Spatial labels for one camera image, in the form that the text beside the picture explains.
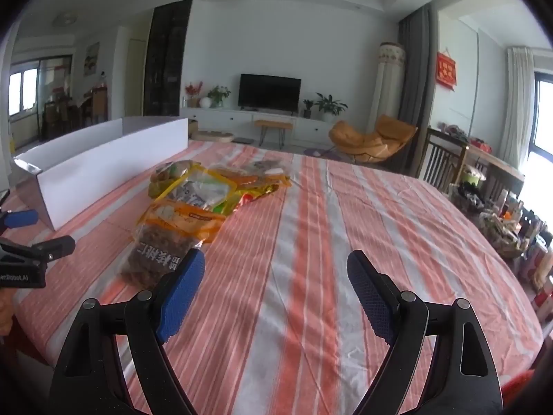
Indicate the clear bag brown bars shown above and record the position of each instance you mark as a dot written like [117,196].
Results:
[264,167]

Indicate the green potted plant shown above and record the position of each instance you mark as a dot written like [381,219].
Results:
[329,108]
[218,94]

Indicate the white standing air conditioner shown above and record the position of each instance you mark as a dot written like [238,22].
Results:
[389,83]

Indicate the person's left hand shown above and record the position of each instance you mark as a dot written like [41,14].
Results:
[6,310]

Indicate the yellow chicken snack pack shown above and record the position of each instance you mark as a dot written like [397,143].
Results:
[249,188]

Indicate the green-edged brown meat pack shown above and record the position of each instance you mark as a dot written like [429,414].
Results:
[163,178]

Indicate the grey curtain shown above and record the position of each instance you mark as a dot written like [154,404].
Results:
[418,33]

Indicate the yellow-edged clear snack bag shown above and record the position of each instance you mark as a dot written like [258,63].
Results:
[197,187]

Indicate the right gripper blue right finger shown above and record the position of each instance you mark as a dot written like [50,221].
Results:
[462,378]

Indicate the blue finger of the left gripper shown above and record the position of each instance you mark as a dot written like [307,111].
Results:
[19,219]
[46,251]

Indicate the white tv cabinet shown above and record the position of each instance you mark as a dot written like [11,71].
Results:
[262,127]

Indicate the green potted plant left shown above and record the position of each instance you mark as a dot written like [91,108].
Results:
[218,94]

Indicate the red flower vase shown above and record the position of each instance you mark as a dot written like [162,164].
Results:
[192,91]

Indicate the small dark potted plant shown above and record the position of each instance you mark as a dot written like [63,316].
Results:
[308,105]

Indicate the black flat television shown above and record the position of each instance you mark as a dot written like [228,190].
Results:
[266,92]

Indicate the white sheer window curtain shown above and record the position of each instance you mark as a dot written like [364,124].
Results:
[517,128]

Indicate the orange chicken leg pack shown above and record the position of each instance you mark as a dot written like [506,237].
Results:
[253,177]

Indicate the striped orange white tablecloth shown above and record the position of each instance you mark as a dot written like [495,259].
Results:
[276,326]

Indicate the orange lounge chair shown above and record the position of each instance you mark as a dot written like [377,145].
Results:
[388,138]

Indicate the red wall hanging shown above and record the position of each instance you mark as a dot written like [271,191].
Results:
[446,71]

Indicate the green potted plant right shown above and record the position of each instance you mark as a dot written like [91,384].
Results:
[329,108]

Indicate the dark wooden side table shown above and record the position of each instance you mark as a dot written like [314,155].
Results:
[447,160]

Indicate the orange walnut snack bag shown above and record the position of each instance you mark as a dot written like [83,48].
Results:
[162,238]

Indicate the white cardboard box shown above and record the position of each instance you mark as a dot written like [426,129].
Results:
[63,177]

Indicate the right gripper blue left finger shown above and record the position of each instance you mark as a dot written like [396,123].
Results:
[89,376]

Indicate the dark tall display cabinet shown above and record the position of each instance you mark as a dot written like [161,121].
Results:
[164,59]

